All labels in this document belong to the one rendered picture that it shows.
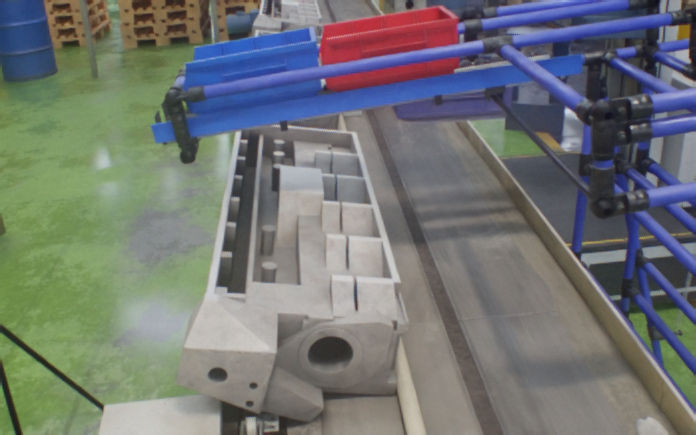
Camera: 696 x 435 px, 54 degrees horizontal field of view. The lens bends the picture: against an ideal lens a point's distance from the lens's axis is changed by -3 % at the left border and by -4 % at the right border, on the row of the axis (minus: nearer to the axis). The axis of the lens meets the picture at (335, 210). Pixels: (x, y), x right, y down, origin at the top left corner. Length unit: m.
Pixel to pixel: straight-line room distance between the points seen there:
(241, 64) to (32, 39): 6.44
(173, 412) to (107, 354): 1.64
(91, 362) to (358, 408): 1.74
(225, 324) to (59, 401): 1.63
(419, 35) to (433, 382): 0.72
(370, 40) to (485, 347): 0.69
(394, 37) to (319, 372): 0.71
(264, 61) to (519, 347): 0.81
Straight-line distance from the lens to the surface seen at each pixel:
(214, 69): 1.53
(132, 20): 8.87
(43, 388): 2.87
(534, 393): 1.40
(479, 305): 1.64
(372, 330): 1.27
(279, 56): 1.52
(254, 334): 1.21
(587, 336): 1.58
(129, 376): 2.80
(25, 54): 7.91
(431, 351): 1.49
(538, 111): 5.05
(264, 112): 1.54
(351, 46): 1.52
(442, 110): 2.03
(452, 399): 1.37
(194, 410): 1.32
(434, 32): 1.54
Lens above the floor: 1.64
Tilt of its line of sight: 25 degrees down
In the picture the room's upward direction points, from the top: 3 degrees counter-clockwise
